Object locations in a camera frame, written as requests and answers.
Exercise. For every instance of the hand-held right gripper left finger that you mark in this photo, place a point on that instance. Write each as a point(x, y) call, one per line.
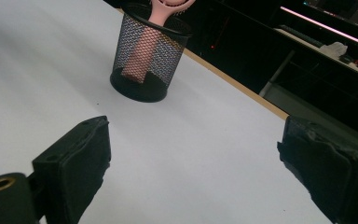
point(74, 168)

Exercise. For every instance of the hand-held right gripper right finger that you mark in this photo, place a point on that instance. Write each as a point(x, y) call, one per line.
point(329, 168)

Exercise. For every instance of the black mesh pen holder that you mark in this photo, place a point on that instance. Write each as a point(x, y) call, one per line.
point(133, 88)

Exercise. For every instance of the pink hairbrush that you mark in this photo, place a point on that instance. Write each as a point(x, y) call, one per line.
point(163, 12)

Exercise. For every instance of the white crumpled cloth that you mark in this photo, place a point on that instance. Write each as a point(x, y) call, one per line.
point(334, 49)

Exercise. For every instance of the dark keyboard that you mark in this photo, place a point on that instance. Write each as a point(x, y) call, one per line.
point(301, 35)

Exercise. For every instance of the glowing light strip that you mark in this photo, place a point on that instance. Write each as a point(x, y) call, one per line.
point(326, 26)

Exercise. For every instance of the monitor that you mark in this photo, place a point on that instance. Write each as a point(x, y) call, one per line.
point(348, 11)

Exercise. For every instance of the grey metal desk frame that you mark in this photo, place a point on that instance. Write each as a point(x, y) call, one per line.
point(276, 73)

